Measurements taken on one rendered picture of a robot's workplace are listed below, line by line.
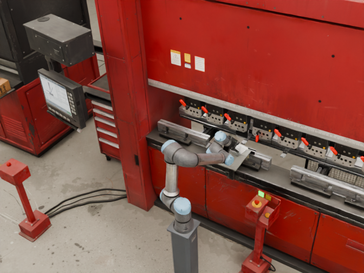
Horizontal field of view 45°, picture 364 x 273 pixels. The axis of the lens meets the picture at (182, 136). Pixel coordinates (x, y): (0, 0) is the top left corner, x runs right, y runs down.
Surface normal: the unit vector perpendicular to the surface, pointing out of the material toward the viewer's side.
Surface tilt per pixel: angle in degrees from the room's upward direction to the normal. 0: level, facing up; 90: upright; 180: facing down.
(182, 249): 90
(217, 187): 90
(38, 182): 0
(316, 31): 90
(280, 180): 0
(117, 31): 90
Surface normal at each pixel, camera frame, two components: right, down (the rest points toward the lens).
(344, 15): -0.54, 0.53
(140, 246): -0.04, -0.79
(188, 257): 0.24, 0.59
